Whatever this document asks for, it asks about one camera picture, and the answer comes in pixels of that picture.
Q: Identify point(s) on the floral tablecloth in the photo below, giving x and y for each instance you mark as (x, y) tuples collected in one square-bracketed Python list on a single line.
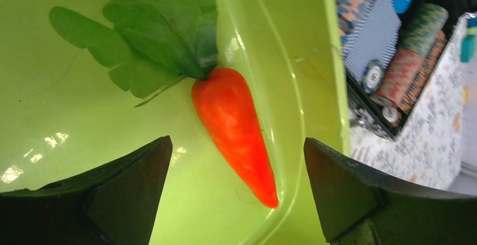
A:
[(428, 150)]

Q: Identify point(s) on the green plastic tray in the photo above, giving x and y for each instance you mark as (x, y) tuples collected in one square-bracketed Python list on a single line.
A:
[(61, 115)]

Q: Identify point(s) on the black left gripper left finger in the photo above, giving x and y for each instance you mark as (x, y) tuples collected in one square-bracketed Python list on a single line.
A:
[(115, 203)]

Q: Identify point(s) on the blue yellow brick row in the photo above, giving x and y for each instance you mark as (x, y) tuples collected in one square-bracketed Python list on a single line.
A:
[(469, 41)]

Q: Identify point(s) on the black poker chip case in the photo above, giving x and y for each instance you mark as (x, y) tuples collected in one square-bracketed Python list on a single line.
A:
[(390, 49)]

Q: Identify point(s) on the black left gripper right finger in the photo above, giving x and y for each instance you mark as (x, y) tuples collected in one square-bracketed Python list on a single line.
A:
[(358, 204)]

